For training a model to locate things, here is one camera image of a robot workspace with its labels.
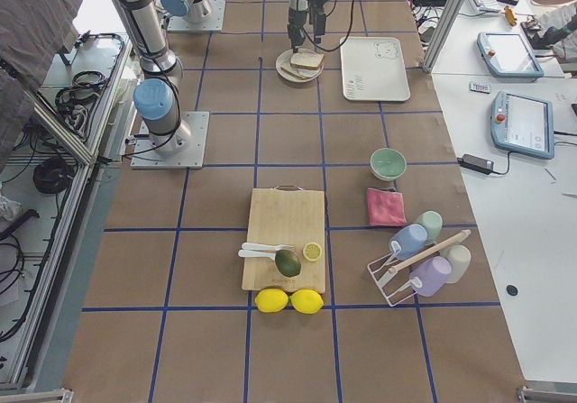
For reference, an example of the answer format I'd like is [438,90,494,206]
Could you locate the black power adapter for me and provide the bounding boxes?
[457,153,494,175]

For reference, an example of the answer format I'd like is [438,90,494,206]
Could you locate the cream cup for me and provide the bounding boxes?
[440,244,472,284]

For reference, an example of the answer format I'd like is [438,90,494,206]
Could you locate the white wire cup rack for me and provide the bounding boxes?
[366,253,416,307]

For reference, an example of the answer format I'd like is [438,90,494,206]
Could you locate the right whole lemon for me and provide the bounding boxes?
[289,289,324,315]

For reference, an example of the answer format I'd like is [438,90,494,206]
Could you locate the white round plate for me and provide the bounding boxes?
[275,48,324,83]

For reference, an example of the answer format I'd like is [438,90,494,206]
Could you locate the green cup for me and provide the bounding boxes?
[415,210,443,245]

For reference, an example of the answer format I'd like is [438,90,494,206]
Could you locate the left whole lemon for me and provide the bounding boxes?
[254,288,289,313]

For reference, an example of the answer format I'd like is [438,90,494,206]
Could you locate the avocado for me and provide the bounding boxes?
[274,249,301,278]

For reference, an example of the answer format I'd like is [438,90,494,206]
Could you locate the teach pendant far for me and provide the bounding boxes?
[477,32,544,80]

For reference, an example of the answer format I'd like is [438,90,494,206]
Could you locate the teach pendant near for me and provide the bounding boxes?
[490,91,554,160]

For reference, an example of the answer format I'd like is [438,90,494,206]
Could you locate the green bowl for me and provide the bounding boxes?
[370,148,407,181]

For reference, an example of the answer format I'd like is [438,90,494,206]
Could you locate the purple cup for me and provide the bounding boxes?
[409,256,453,297]

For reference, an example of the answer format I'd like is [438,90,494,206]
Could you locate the wooden cutting board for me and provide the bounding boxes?
[242,188,325,294]

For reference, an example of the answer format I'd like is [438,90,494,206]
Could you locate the bread slice on plate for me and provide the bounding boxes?
[277,61,323,82]

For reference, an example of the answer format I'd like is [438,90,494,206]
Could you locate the bread slice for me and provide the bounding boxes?
[277,61,323,82]
[289,52,324,70]

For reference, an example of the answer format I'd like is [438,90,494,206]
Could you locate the aluminium frame post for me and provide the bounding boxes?
[422,0,464,73]

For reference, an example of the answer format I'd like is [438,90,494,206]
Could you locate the pink cloth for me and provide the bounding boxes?
[366,188,407,227]

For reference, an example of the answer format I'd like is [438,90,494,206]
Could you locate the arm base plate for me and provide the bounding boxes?
[168,0,226,33]
[130,111,209,169]

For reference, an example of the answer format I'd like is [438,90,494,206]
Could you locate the blue cup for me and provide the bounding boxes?
[389,224,427,261]

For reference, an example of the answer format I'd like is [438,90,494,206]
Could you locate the whole lemon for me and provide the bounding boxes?
[289,289,324,315]
[254,288,289,313]

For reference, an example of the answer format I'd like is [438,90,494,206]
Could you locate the cream bear tray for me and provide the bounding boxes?
[340,37,410,103]

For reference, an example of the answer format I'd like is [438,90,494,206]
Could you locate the white plastic knife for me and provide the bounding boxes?
[238,250,276,260]

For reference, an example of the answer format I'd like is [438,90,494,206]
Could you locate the lemon half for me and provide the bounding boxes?
[302,242,323,262]

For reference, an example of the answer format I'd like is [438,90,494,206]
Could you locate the teach pendant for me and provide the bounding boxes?
[477,32,544,80]
[490,91,554,160]

